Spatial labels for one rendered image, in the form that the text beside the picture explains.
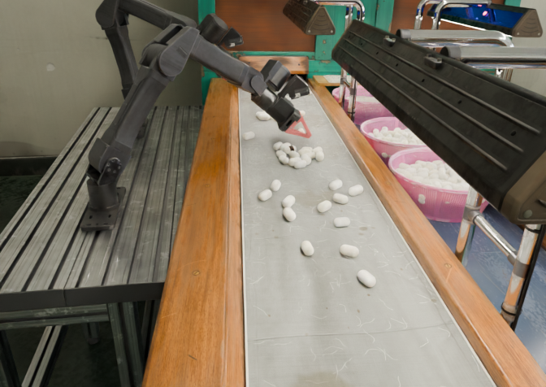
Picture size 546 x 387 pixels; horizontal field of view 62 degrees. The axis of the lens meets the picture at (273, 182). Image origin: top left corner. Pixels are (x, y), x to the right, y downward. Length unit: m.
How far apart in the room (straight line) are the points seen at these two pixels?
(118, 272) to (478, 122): 0.70
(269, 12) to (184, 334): 1.59
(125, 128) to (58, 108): 1.97
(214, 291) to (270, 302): 0.09
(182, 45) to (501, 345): 0.83
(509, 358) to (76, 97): 2.69
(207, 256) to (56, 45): 2.32
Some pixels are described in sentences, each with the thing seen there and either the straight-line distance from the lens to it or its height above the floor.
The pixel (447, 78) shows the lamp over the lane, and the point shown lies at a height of 1.10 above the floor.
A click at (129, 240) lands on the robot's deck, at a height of 0.67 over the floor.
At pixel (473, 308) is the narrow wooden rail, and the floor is 0.76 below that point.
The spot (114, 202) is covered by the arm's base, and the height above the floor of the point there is 0.70.
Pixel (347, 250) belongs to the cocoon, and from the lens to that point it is 0.81.
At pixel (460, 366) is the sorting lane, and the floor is 0.74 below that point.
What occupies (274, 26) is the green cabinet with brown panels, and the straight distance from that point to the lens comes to 2.03.
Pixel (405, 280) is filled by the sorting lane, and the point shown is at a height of 0.74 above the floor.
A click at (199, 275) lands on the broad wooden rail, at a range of 0.72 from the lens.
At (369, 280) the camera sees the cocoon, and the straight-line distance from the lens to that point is 0.74.
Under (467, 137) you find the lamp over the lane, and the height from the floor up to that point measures 1.07.
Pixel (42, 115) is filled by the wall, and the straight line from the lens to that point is 3.08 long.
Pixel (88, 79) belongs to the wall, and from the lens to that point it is 2.95.
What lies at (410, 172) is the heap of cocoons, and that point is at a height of 0.74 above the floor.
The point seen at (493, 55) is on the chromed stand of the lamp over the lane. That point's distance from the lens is 0.54.
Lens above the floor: 1.19
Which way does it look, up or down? 25 degrees down
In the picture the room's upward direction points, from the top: 1 degrees clockwise
